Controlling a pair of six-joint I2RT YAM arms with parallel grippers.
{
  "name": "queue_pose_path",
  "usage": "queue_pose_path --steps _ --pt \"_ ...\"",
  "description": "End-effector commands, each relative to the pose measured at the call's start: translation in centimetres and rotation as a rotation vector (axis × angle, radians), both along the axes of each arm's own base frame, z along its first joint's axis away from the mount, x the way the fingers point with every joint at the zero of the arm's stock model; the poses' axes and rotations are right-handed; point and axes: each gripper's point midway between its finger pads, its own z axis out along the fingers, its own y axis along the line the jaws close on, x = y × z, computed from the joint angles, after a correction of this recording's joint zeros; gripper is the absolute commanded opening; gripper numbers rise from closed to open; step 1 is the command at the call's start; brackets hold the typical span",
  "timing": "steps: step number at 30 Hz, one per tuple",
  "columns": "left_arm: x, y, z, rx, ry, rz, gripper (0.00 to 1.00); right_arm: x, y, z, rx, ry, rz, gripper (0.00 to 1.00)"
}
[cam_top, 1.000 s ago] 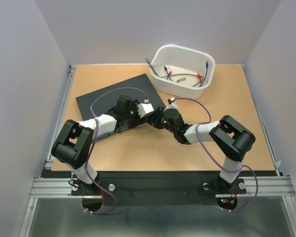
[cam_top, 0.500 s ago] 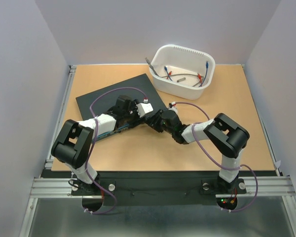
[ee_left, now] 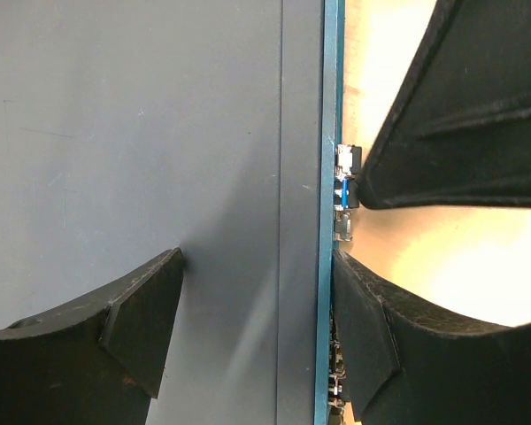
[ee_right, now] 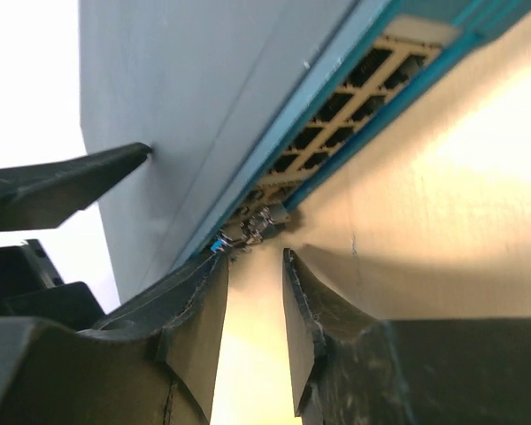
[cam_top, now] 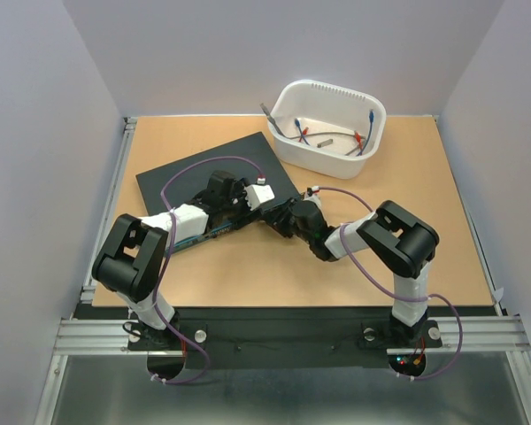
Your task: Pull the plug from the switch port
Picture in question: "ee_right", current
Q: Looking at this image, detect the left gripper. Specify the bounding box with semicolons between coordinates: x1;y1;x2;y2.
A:
0;143;152;330

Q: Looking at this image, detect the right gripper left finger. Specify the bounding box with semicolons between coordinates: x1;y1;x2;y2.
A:
0;254;228;424

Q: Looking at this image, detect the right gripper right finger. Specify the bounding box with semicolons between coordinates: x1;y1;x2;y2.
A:
282;249;531;424

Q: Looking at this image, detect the dark blue network switch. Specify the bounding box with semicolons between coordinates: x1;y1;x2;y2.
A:
79;1;531;301

